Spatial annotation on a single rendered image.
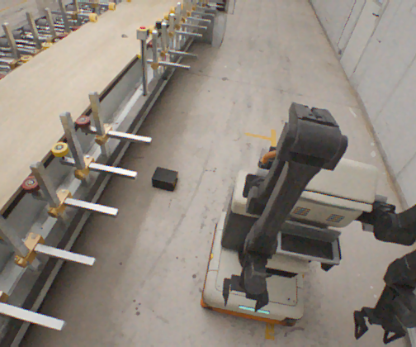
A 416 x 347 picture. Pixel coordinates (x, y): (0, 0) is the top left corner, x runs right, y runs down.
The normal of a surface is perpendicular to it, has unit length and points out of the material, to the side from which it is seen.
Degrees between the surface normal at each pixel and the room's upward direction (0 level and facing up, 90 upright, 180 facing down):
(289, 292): 0
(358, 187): 42
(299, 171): 92
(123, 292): 0
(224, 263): 0
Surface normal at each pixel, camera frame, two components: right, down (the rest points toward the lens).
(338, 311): 0.11, -0.68
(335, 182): -0.04, -0.02
